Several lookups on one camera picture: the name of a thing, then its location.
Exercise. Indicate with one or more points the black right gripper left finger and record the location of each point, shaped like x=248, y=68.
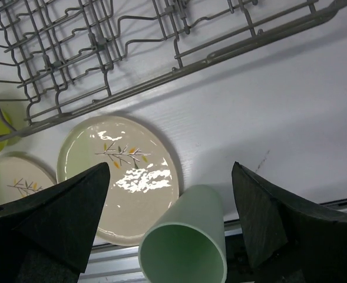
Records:
x=48, y=236

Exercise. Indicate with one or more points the pale green plastic cup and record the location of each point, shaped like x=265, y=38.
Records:
x=187, y=244

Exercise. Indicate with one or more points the cream plate with branch, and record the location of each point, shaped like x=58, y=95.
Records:
x=21, y=176
x=144, y=182

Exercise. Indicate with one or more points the cream plate with branch, left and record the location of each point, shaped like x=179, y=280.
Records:
x=21, y=176

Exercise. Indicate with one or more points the grey wire dish rack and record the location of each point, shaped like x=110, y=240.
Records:
x=72, y=56

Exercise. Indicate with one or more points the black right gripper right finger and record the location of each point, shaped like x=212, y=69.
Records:
x=288, y=238

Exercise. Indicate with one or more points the cream plate with branch, right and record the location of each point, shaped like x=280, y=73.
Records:
x=144, y=182

